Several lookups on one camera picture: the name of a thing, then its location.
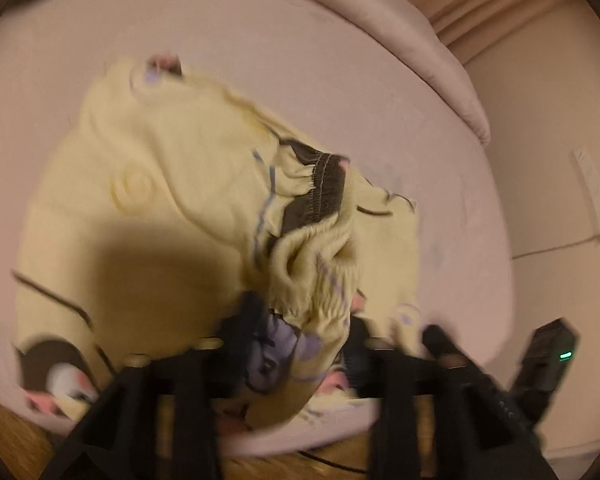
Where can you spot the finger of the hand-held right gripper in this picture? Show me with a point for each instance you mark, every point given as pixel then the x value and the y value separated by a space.
pixel 442 341

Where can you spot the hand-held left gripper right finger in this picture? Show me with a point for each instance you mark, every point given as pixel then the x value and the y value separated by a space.
pixel 360 360

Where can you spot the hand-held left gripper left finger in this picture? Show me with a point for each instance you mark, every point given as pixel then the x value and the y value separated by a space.
pixel 252 320

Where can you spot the yellow cartoon print pants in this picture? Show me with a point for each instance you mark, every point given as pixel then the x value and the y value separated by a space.
pixel 180 185

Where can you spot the white power strip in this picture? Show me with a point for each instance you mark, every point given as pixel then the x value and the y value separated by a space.
pixel 591 190

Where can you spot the bed with pink sheet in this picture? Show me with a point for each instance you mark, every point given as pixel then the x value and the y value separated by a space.
pixel 330 85

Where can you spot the pink duvet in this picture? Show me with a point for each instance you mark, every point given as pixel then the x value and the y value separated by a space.
pixel 420 50

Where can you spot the pink curtain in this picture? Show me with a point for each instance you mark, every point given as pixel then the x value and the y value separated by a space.
pixel 480 5

